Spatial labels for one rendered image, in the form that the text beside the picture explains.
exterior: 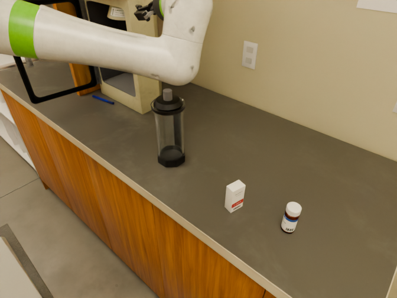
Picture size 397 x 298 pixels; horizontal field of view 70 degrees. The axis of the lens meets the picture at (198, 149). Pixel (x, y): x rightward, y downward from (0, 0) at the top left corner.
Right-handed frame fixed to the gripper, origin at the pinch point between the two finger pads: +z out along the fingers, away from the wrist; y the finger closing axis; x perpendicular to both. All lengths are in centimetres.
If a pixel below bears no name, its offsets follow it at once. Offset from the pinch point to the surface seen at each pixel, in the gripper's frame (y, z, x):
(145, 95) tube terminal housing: 20.7, 16.8, 30.5
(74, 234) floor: 115, 55, 89
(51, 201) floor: 125, 92, 78
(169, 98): 15.8, -22.5, 20.3
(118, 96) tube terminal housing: 31, 31, 28
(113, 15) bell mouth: 10.5, 23.8, -0.4
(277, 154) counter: -3, -31, 61
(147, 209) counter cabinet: 47, -22, 49
